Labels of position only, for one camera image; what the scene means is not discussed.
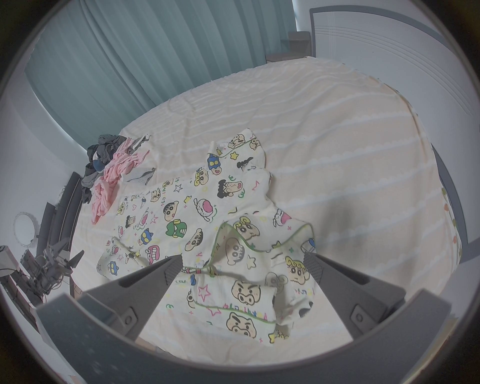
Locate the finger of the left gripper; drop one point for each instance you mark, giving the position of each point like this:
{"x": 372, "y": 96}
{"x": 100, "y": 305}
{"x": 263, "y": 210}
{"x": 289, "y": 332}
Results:
{"x": 76, "y": 259}
{"x": 59, "y": 250}

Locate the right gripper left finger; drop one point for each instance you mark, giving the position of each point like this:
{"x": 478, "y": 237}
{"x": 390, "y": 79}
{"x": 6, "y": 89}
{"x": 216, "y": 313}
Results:
{"x": 142, "y": 296}

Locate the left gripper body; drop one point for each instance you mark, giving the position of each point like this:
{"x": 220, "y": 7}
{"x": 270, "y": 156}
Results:
{"x": 52, "y": 268}

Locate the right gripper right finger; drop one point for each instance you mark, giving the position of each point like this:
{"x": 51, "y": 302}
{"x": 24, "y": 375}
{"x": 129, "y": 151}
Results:
{"x": 350, "y": 300}

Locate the white printed pyjama top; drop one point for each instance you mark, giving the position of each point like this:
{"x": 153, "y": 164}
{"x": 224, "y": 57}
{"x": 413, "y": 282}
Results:
{"x": 187, "y": 210}

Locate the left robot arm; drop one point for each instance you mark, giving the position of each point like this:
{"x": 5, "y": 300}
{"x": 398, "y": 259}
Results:
{"x": 9, "y": 262}

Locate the pile of clothes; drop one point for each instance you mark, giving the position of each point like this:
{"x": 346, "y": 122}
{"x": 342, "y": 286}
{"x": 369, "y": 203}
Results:
{"x": 105, "y": 148}

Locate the black dressing table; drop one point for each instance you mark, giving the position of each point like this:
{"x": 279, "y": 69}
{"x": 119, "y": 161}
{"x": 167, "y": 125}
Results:
{"x": 48, "y": 225}

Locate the round white-framed mirror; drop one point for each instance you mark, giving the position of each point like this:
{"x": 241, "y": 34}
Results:
{"x": 17, "y": 221}

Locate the pink garment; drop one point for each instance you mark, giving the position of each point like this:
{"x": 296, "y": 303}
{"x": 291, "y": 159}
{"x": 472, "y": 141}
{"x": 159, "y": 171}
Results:
{"x": 110, "y": 176}

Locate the grey white-trimmed garment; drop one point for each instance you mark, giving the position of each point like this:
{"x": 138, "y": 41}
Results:
{"x": 141, "y": 140}

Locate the bed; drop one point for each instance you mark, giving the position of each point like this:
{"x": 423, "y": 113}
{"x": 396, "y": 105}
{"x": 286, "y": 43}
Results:
{"x": 337, "y": 131}

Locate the blue-green curtain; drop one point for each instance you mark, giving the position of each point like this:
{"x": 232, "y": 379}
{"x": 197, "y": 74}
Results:
{"x": 150, "y": 56}

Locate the grey bedside table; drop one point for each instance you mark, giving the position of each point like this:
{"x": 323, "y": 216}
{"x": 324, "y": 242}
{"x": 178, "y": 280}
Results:
{"x": 294, "y": 47}

